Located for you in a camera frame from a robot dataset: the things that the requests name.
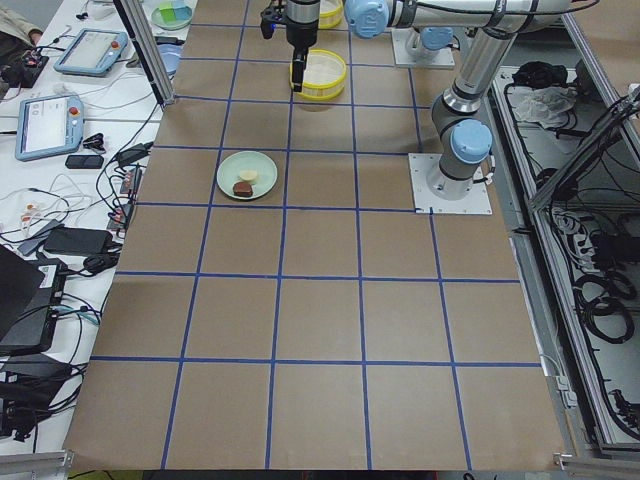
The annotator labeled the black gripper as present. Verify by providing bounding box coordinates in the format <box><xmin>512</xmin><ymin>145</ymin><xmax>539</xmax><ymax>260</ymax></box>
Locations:
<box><xmin>285</xmin><ymin>0</ymin><xmax>320</xmax><ymax>92</ymax></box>

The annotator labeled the white steamed bun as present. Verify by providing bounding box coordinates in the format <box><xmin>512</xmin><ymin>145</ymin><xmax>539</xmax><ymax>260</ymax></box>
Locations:
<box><xmin>238</xmin><ymin>169</ymin><xmax>259</xmax><ymax>183</ymax></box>

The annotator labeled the brown chocolate bun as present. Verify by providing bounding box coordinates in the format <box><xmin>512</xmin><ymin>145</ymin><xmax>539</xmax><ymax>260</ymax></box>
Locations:
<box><xmin>232</xmin><ymin>181</ymin><xmax>254</xmax><ymax>198</ymax></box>

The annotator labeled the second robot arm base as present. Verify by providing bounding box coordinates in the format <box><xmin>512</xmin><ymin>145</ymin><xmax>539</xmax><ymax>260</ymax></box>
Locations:
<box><xmin>391</xmin><ymin>27</ymin><xmax>455</xmax><ymax>70</ymax></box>

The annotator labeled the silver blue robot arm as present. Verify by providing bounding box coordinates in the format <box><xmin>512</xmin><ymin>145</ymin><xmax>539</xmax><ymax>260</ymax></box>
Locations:
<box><xmin>343</xmin><ymin>1</ymin><xmax>597</xmax><ymax>186</ymax></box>

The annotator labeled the yellow steamer basket far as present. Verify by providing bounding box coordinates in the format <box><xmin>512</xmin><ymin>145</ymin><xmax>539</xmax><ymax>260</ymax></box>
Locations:
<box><xmin>319</xmin><ymin>0</ymin><xmax>343</xmax><ymax>30</ymax></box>

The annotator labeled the light green plate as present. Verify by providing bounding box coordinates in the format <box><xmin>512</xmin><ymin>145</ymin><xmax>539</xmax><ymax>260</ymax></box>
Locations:
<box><xmin>216</xmin><ymin>151</ymin><xmax>278</xmax><ymax>200</ymax></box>

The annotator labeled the light blue plate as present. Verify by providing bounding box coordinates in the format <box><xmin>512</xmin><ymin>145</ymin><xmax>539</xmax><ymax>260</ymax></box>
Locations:
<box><xmin>157</xmin><ymin>44</ymin><xmax>182</xmax><ymax>76</ymax></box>

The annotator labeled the green plate with blocks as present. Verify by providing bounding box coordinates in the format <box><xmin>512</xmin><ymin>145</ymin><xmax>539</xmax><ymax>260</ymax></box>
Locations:
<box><xmin>151</xmin><ymin>1</ymin><xmax>193</xmax><ymax>31</ymax></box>

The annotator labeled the upper blue teach pendant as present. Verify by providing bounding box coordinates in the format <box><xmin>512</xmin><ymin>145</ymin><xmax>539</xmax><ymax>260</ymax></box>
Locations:
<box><xmin>53</xmin><ymin>29</ymin><xmax>129</xmax><ymax>77</ymax></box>

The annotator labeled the blue teach pendant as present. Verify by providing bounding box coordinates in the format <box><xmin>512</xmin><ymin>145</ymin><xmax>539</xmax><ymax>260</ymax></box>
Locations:
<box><xmin>53</xmin><ymin>29</ymin><xmax>129</xmax><ymax>77</ymax></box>
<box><xmin>15</xmin><ymin>95</ymin><xmax>84</xmax><ymax>162</ymax></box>

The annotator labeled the black small remote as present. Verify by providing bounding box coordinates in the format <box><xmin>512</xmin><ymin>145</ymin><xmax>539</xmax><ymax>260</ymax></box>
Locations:
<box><xmin>65</xmin><ymin>154</ymin><xmax>104</xmax><ymax>170</ymax></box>

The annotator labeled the crumpled white cloth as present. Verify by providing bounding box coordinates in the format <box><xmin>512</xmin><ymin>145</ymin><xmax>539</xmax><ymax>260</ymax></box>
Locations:
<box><xmin>514</xmin><ymin>86</ymin><xmax>577</xmax><ymax>129</ymax></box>

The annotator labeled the lower blue teach pendant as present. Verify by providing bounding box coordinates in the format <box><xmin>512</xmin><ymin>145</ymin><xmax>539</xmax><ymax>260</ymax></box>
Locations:
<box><xmin>15</xmin><ymin>95</ymin><xmax>84</xmax><ymax>162</ymax></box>

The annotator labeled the black laptop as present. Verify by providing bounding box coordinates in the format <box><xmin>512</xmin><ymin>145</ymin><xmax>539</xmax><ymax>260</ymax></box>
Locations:
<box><xmin>1</xmin><ymin>247</ymin><xmax>66</xmax><ymax>356</ymax></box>

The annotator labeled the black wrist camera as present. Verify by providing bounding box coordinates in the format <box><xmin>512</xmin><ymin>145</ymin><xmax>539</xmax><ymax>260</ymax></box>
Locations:
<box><xmin>260</xmin><ymin>0</ymin><xmax>286</xmax><ymax>40</ymax></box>

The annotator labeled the aluminium frame post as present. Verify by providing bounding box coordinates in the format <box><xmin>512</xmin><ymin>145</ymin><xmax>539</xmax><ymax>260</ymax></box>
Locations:
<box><xmin>114</xmin><ymin>0</ymin><xmax>175</xmax><ymax>108</ymax></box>

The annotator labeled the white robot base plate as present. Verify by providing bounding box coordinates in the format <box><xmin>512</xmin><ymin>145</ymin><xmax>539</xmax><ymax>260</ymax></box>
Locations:
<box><xmin>408</xmin><ymin>153</ymin><xmax>492</xmax><ymax>216</ymax></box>

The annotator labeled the black cable bundle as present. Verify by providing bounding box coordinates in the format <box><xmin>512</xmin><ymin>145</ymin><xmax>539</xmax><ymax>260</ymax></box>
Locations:
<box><xmin>572</xmin><ymin>269</ymin><xmax>636</xmax><ymax>346</ymax></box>

